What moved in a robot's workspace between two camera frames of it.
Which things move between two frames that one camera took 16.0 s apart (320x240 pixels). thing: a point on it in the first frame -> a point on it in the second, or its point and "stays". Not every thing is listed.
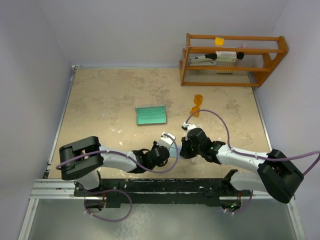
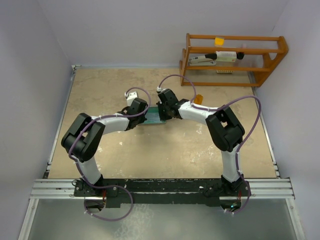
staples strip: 220,71 stays
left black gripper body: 155,145 -> 141,119
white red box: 230,56 stays
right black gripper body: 190,151 -> 164,114
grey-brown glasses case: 151,114 stays
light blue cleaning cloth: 172,151 -> 152,116
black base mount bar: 118,192 stays
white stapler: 206,60 stays
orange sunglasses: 198,100 stays
